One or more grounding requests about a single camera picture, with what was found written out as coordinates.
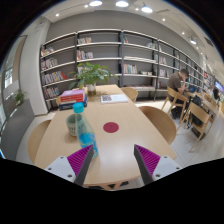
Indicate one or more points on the group of ceiling lights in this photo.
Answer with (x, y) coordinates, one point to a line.
(122, 4)

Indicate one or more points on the clear bottle with blue cap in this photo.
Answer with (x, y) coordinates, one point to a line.
(85, 133)

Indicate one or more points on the open white magazine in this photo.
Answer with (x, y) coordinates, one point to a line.
(115, 98)

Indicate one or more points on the grey shelf unit with books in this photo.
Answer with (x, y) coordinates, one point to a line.
(100, 50)

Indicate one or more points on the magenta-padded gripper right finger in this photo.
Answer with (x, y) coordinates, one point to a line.
(165, 166)

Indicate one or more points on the thick blue book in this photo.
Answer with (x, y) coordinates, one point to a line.
(66, 106)

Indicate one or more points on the group of slatted wooden chairs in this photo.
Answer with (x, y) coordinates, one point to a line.
(200, 115)

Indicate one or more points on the large leafy potted plant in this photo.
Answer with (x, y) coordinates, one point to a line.
(90, 75)

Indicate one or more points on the red book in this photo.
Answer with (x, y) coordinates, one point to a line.
(71, 99)

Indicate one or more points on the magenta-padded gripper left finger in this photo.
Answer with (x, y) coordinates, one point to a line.
(63, 166)

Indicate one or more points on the person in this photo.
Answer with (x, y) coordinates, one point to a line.
(175, 81)

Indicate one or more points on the pink book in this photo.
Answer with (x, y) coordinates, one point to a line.
(71, 92)

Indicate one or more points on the small green potted plant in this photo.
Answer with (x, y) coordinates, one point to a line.
(19, 97)

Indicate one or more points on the wooden chair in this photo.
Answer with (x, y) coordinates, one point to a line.
(36, 140)
(130, 93)
(58, 101)
(160, 121)

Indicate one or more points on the grey-green patterned mug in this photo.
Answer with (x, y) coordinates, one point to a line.
(70, 125)

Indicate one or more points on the flat round red coaster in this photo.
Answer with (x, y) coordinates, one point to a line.
(111, 127)

